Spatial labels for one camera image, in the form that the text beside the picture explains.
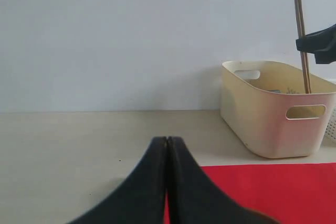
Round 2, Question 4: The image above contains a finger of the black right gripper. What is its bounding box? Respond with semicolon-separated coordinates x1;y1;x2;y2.
314;48;336;64
296;25;335;52

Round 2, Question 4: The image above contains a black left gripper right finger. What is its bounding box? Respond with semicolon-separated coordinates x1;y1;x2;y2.
167;137;277;224

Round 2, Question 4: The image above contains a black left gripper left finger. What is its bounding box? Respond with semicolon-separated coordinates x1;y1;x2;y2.
70;137;167;223

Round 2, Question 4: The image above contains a wooden chopstick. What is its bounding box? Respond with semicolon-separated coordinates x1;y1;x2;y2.
294;0;311;94
298;0;311;93

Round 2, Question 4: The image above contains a white perforated plastic basket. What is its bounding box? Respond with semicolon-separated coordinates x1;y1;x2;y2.
325;109;336;143

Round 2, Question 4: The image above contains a cream plastic bin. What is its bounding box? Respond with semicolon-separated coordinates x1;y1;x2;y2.
220;61;335;158

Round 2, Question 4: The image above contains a red tablecloth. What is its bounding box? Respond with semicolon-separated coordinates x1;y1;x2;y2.
162;163;336;224

